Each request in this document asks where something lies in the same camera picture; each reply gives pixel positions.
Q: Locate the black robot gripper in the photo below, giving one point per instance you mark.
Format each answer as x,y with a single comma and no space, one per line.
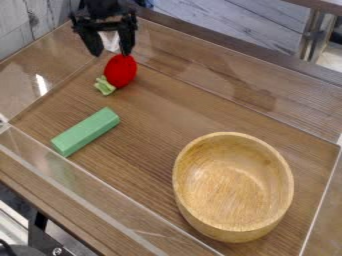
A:
104,15

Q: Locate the red plush fruit green stem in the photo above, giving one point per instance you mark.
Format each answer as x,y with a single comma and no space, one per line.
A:
119,73

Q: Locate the green rectangular block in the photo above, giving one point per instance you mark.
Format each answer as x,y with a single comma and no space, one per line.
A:
71,140

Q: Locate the wooden bowl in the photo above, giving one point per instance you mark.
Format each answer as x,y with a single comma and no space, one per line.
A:
233,185

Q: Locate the clear acrylic enclosure walls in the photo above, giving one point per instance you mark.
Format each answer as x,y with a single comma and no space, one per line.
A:
202,83

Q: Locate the black table frame bracket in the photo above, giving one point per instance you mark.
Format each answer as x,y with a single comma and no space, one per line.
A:
42,244

